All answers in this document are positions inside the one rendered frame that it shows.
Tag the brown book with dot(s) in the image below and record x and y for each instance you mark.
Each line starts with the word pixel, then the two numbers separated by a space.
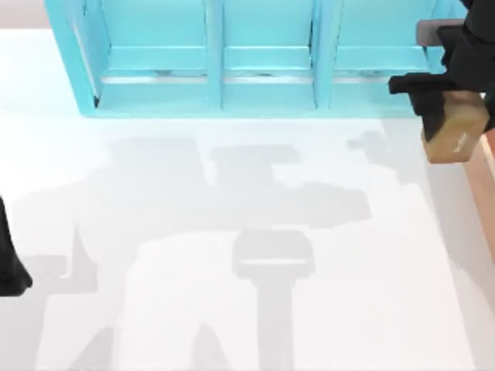
pixel 458 127

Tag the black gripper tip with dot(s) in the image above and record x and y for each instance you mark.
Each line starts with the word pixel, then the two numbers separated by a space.
pixel 9 266

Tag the light blue rack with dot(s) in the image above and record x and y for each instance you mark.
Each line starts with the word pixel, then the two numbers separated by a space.
pixel 267 89

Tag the pale grey rounded box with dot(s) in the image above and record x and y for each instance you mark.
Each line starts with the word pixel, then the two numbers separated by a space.
pixel 427 33

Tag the shallow salmon box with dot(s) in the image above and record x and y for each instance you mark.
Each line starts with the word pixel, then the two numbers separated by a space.
pixel 485 181

